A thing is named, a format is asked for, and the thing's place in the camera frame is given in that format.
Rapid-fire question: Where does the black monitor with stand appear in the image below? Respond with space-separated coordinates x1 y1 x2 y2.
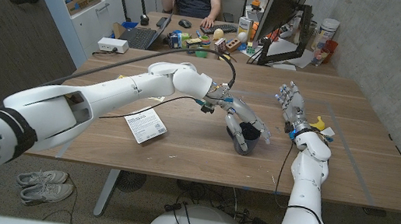
249 0 316 72

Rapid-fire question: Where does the white printed paper card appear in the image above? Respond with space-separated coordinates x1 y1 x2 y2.
120 103 172 149

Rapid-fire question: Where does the red plastic cup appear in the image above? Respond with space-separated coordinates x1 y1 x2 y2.
321 38 340 67

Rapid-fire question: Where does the grey table leg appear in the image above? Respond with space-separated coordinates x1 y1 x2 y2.
92 166 122 220

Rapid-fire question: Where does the colourful puzzle cube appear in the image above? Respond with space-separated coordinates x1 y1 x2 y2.
245 40 258 56

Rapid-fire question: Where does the orange toy basketball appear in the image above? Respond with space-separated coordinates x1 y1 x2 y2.
249 20 261 41

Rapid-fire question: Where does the clear drinking glass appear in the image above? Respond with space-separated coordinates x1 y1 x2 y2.
310 44 329 68

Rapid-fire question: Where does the yellow toy banana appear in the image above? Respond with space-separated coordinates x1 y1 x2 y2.
308 114 328 133

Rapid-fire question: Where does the white power box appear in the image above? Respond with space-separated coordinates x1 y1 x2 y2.
96 35 131 56

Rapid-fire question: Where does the cardboard box of toys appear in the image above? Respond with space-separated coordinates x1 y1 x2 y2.
64 0 104 21

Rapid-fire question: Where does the black keyboard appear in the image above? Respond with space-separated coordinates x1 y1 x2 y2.
199 19 240 40

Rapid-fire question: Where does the brown brick toy block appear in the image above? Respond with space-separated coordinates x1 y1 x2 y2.
224 37 243 54

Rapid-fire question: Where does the grey white sneaker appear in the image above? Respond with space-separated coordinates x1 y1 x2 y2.
18 177 76 213
15 164 71 194

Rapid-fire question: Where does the pale yellow toy egg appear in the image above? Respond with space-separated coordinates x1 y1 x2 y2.
211 26 227 43

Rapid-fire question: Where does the white toy ball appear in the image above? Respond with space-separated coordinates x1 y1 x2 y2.
236 30 249 44

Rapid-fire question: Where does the black smartphone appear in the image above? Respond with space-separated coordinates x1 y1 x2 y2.
155 15 169 30

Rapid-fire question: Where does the white shelf cabinet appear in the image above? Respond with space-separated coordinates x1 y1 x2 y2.
3 0 130 75

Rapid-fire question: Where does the green bowl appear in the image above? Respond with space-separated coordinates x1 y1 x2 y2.
193 45 211 61

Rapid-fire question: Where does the dark open laptop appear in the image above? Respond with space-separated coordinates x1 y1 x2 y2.
118 6 174 54

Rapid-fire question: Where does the white cylindrical canister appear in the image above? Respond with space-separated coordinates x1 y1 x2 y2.
309 16 342 56

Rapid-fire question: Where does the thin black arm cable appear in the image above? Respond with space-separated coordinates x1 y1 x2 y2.
268 138 343 224
97 83 204 134

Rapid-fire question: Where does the black computer mouse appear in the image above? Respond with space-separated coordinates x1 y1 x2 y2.
177 18 194 30

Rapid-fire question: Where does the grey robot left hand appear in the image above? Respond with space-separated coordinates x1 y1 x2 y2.
197 81 279 158

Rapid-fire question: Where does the white product box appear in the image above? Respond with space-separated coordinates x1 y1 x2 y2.
235 16 255 44

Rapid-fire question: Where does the dark grey cup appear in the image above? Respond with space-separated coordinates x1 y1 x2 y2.
222 119 264 159

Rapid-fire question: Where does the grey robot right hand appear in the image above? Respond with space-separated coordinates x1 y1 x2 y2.
269 79 318 138

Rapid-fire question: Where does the black floor fan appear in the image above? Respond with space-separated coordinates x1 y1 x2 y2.
114 169 149 197

